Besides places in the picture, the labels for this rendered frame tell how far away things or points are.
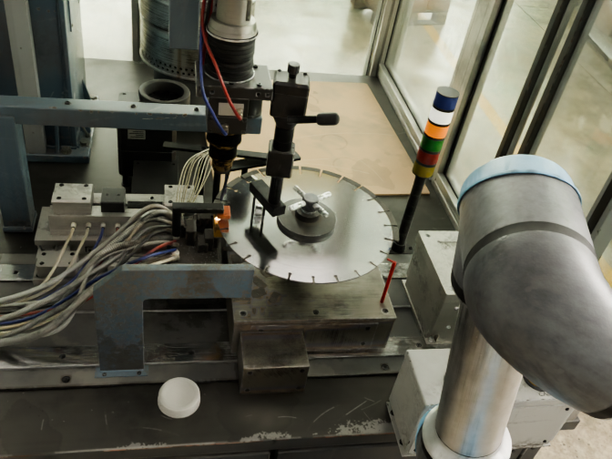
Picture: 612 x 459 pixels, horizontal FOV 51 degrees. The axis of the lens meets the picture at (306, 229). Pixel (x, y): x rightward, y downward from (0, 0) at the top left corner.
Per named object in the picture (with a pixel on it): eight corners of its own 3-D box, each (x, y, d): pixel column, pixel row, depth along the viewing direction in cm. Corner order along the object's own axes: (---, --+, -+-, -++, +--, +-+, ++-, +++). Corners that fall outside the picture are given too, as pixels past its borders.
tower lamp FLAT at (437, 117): (446, 114, 129) (450, 101, 127) (453, 126, 126) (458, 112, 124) (425, 113, 128) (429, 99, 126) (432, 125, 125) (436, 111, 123)
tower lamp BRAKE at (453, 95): (451, 100, 127) (454, 86, 125) (458, 111, 124) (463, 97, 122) (429, 98, 126) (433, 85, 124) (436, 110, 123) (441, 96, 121)
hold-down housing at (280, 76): (294, 167, 110) (312, 59, 97) (294, 183, 107) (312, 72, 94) (262, 164, 110) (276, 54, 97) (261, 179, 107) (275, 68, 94)
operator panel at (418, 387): (525, 395, 122) (556, 344, 112) (551, 447, 113) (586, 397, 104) (385, 402, 115) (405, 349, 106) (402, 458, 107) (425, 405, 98)
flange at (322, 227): (322, 198, 126) (324, 188, 124) (344, 235, 118) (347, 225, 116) (269, 205, 122) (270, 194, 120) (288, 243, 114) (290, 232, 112)
